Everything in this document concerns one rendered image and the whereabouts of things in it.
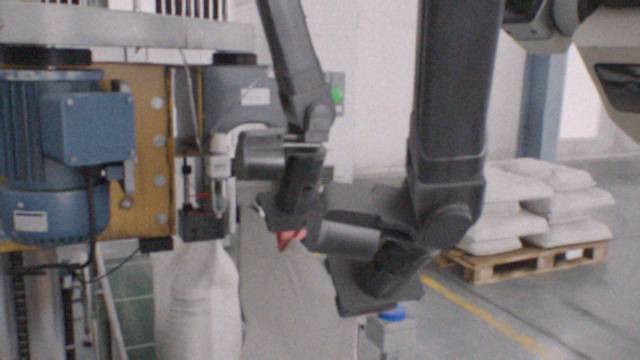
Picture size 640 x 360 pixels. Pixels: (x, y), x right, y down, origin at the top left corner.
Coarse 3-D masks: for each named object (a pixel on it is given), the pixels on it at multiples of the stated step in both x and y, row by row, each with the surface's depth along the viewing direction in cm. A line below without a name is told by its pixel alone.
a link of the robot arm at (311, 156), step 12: (288, 144) 83; (300, 144) 83; (312, 144) 84; (288, 156) 83; (300, 156) 82; (312, 156) 83; (324, 156) 84; (288, 168) 84; (300, 168) 83; (312, 168) 83; (288, 180) 85; (300, 180) 84; (312, 180) 85
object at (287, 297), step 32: (256, 224) 106; (256, 256) 107; (288, 256) 93; (256, 288) 108; (288, 288) 94; (320, 288) 79; (256, 320) 109; (288, 320) 95; (320, 320) 79; (352, 320) 70; (256, 352) 103; (288, 352) 96; (320, 352) 80; (352, 352) 70
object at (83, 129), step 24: (48, 96) 76; (72, 96) 73; (96, 96) 76; (120, 96) 78; (48, 120) 76; (72, 120) 74; (96, 120) 76; (120, 120) 79; (48, 144) 77; (72, 144) 74; (96, 144) 77; (120, 144) 79; (96, 168) 80
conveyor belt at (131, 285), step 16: (144, 256) 287; (112, 272) 266; (128, 272) 267; (144, 272) 267; (112, 288) 248; (128, 288) 249; (144, 288) 249; (128, 304) 233; (144, 304) 233; (128, 320) 219; (144, 320) 219; (128, 336) 207; (144, 336) 207; (128, 352) 196; (144, 352) 196
